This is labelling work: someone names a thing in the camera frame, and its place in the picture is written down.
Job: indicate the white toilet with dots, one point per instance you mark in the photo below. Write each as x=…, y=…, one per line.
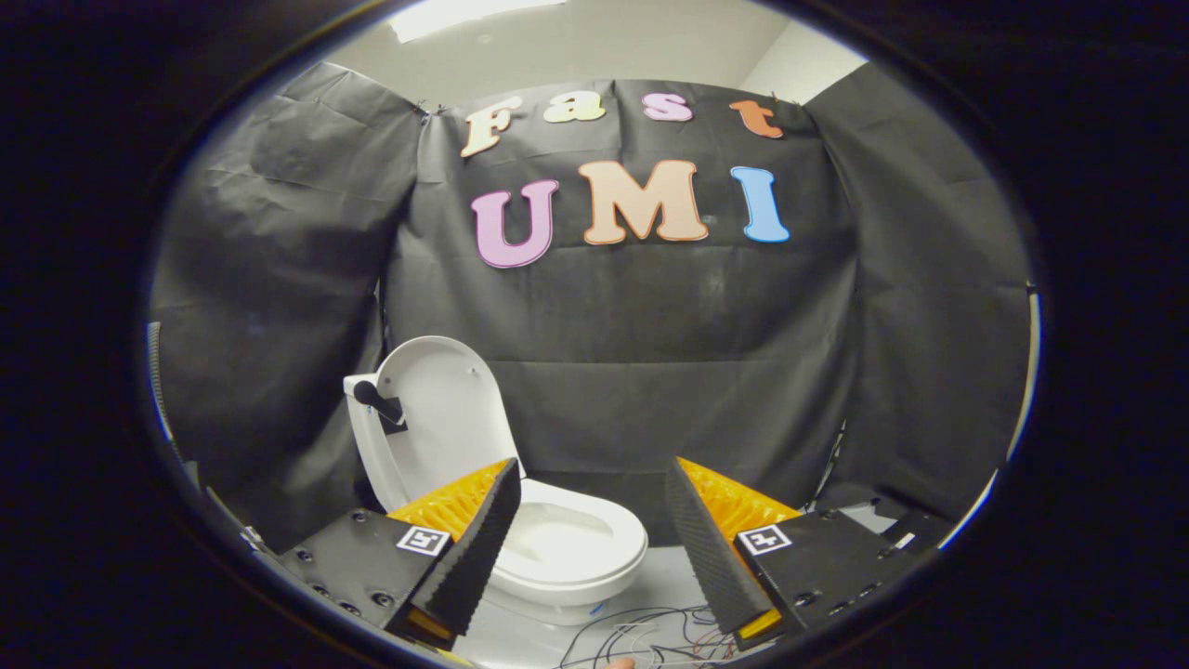
x=555, y=541

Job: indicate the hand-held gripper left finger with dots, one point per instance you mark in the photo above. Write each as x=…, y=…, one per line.
x=478, y=544

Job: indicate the white toilet lid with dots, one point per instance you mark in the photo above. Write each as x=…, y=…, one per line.
x=455, y=409

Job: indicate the black backdrop cloth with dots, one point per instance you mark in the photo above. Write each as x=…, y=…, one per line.
x=650, y=316

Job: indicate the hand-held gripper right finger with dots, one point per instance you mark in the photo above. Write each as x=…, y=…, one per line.
x=708, y=548

